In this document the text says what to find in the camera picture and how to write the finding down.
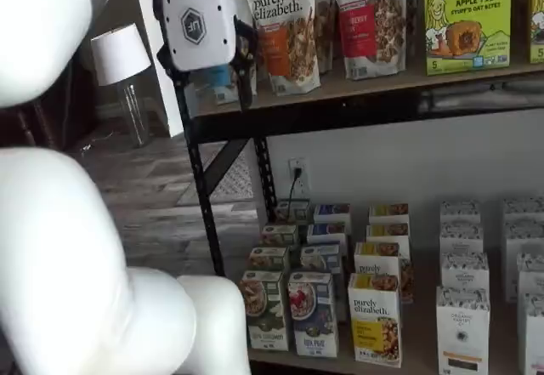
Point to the grey patterned floor mat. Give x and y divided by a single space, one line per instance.
234 181

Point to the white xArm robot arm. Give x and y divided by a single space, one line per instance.
64 243

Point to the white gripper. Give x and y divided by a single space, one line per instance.
200 22

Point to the black metal shelf rack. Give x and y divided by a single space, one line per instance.
340 111

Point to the white organic pantry box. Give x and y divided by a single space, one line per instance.
462 332
461 239
532 273
523 209
523 239
464 271
460 212
534 336

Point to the blue flax plus oatmeal box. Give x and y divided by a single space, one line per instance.
331 212
327 234
312 315
319 258

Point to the green Bobo's apple pie box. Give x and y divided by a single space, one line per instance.
467 22

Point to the green apple cinnamon oatmeal box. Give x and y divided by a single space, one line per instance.
278 235
293 211
263 311
268 259

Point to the orange purely elizabeth granola bag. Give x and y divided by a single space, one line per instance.
325 22
293 52

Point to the blue purely elizabeth granola bag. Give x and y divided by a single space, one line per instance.
217 81

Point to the yellow purely elizabeth box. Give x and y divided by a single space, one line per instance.
387 232
389 212
376 258
374 324

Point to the white wall outlet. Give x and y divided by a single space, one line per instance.
304 183

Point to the white shade table lamp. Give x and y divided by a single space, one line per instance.
119 54

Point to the clear plastic wrap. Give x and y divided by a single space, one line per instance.
467 98

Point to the yellow Bobo's box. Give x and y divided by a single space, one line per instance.
537 13

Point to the red purely elizabeth granola bag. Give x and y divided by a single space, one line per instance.
370 30

